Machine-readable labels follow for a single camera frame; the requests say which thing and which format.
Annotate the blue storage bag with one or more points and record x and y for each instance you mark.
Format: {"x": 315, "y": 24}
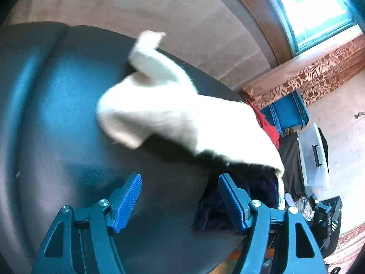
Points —
{"x": 288, "y": 113}

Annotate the red garment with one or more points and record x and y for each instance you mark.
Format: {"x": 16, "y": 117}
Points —
{"x": 270, "y": 130}

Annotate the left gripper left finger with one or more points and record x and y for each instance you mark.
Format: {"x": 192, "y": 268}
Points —
{"x": 80, "y": 240}

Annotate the dark navy garment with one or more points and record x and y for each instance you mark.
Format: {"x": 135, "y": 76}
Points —
{"x": 230, "y": 188}

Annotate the white knitted sweater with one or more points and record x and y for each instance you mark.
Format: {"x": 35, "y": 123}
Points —
{"x": 160, "y": 98}

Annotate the window with blue frame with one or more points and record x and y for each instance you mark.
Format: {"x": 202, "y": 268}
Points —
{"x": 310, "y": 22}

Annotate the clear plastic storage box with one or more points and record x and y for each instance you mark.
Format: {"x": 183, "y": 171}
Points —
{"x": 314, "y": 166}

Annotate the black gripper device on floor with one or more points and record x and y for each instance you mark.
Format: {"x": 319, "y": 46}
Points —
{"x": 326, "y": 223}

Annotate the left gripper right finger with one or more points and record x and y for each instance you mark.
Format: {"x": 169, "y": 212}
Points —
{"x": 297, "y": 250}

